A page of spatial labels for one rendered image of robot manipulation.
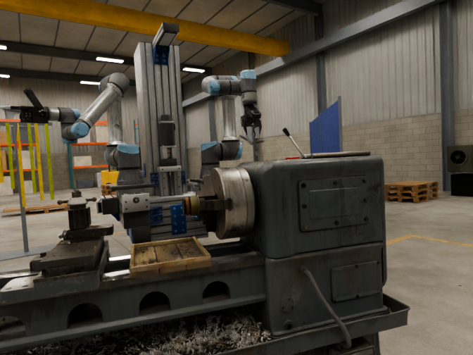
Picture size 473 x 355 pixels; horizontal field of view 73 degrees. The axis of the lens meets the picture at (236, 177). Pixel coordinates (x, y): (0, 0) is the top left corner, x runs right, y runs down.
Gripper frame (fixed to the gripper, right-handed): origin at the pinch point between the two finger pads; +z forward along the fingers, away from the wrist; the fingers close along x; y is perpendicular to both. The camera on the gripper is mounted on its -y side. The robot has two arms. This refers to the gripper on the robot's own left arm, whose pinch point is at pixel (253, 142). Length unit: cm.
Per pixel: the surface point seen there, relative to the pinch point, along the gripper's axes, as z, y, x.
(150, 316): 65, -28, 55
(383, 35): -406, 789, -807
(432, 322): 135, 30, -144
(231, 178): 15.8, -22.9, 18.9
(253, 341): 79, -34, 17
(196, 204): 26.0, -15.9, 33.1
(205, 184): 18.3, -8.1, 27.1
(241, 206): 27.1, -27.6, 17.1
